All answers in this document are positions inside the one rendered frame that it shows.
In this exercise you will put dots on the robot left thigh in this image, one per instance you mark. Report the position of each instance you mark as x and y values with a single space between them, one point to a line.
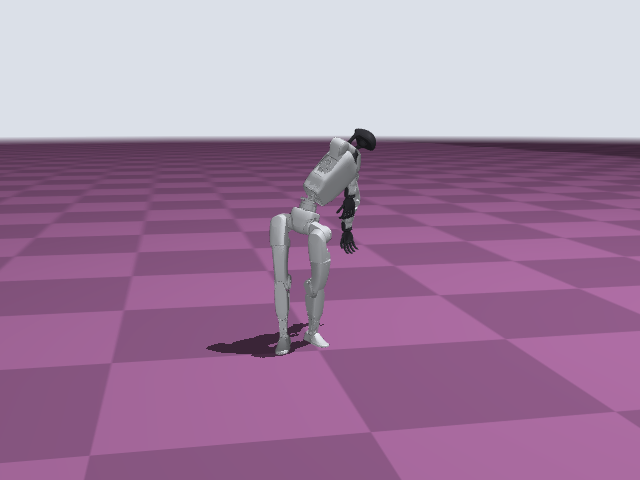
319 257

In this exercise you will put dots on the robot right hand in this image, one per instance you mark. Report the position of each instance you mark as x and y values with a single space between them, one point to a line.
347 237

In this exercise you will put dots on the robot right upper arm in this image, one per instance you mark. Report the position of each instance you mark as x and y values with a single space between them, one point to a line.
357 194

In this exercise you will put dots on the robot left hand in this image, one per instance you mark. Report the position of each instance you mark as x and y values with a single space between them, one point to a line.
348 206

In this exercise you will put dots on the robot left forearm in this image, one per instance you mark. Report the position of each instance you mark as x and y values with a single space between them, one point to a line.
352 185

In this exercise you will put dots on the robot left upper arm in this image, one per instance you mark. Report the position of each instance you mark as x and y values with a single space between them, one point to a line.
339 146

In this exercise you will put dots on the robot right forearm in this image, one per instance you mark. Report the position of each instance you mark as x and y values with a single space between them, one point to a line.
348 222

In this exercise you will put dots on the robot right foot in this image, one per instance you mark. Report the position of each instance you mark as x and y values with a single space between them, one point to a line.
283 345

